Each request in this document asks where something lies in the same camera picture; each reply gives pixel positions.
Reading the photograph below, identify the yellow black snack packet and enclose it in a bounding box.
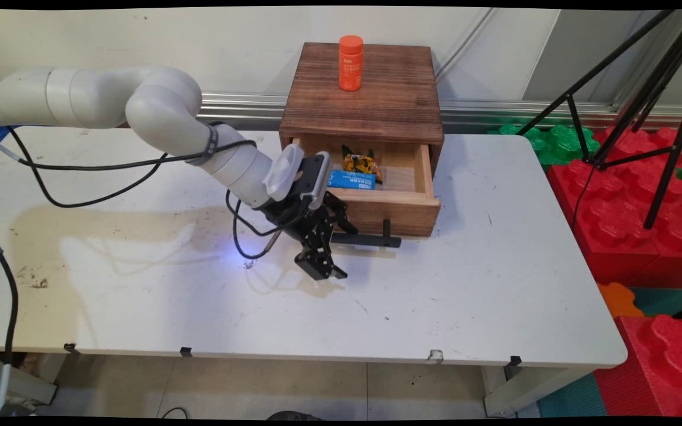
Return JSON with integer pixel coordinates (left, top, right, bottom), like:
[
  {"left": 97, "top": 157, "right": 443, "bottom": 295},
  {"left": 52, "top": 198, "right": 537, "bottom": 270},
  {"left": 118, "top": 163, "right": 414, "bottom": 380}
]
[{"left": 341, "top": 145, "right": 385, "bottom": 185}]

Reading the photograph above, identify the grey table leg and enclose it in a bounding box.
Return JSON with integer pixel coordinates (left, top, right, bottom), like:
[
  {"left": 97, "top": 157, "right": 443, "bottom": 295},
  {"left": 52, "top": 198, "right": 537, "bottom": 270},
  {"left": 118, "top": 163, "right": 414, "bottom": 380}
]
[
  {"left": 483, "top": 364, "right": 591, "bottom": 418},
  {"left": 0, "top": 352, "right": 57, "bottom": 418}
]

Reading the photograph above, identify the black strap on arm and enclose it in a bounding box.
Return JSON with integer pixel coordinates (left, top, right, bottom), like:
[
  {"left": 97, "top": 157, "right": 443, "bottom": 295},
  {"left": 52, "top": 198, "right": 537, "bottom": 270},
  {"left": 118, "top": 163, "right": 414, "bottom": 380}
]
[{"left": 201, "top": 121, "right": 221, "bottom": 167}]

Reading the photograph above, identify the orange plastic bottle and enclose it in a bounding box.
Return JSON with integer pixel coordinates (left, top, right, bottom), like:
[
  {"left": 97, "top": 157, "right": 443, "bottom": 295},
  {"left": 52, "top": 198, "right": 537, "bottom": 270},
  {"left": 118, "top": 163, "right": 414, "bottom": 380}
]
[{"left": 339, "top": 35, "right": 364, "bottom": 92}]

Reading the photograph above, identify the aluminium wall rail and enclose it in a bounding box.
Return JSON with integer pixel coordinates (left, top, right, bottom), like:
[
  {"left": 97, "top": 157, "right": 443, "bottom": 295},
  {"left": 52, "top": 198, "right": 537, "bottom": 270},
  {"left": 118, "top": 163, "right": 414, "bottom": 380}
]
[{"left": 196, "top": 92, "right": 682, "bottom": 132}]

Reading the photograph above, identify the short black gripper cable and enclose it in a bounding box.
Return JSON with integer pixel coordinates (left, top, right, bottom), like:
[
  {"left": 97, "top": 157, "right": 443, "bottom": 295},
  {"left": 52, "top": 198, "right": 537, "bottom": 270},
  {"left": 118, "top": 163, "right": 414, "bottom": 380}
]
[{"left": 225, "top": 189, "right": 286, "bottom": 260}]

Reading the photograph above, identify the orange foam piece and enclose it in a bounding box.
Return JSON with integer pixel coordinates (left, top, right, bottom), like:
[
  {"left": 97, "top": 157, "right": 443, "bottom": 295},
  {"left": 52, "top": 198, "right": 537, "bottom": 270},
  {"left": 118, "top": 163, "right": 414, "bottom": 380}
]
[{"left": 598, "top": 282, "right": 646, "bottom": 319}]

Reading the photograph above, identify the dark wooden cabinet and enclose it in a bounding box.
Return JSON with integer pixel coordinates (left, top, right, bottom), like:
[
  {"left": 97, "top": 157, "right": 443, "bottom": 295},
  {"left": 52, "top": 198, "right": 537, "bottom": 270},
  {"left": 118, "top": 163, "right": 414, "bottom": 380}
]
[{"left": 279, "top": 41, "right": 445, "bottom": 173}]

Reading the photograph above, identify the teal foam mat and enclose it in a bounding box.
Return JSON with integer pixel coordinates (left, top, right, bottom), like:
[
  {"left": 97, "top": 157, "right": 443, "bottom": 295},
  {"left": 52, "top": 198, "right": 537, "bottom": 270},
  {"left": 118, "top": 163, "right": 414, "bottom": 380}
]
[{"left": 631, "top": 287, "right": 682, "bottom": 318}]

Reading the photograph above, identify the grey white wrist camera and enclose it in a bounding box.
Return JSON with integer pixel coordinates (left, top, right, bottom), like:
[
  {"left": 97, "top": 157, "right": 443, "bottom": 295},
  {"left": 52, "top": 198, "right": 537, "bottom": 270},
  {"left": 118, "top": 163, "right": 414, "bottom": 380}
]
[{"left": 262, "top": 144, "right": 333, "bottom": 211}]

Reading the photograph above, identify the blue flat box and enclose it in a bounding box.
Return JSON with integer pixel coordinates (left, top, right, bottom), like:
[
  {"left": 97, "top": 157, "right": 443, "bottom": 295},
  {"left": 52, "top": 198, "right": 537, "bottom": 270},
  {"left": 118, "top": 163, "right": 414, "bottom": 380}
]
[{"left": 327, "top": 170, "right": 377, "bottom": 191}]

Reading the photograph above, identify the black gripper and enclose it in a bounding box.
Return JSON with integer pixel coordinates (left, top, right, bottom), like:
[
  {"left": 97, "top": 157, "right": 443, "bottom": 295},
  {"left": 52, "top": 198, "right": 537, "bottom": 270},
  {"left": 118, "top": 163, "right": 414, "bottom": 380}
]
[{"left": 258, "top": 192, "right": 359, "bottom": 281}]

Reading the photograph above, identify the large red foam block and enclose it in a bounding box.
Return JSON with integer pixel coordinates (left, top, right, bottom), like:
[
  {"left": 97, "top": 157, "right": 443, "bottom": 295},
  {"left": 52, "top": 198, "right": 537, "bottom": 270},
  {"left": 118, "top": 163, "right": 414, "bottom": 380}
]
[{"left": 547, "top": 126, "right": 682, "bottom": 289}]

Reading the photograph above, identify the wooden drawer with black handle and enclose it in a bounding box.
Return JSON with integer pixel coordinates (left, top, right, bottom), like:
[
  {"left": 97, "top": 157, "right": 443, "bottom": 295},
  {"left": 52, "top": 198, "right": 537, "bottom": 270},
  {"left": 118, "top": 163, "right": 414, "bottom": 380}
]
[{"left": 285, "top": 137, "right": 442, "bottom": 250}]

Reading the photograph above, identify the black tripod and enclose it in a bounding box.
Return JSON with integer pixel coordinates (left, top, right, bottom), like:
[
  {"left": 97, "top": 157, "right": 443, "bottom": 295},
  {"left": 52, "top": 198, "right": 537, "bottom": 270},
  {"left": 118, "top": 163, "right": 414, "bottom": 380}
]
[{"left": 516, "top": 9, "right": 682, "bottom": 231}]

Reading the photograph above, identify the grey wall cable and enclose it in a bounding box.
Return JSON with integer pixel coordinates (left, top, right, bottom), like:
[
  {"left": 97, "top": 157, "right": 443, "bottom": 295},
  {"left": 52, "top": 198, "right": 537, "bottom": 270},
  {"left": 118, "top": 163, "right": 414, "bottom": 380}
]
[{"left": 435, "top": 8, "right": 497, "bottom": 79}]

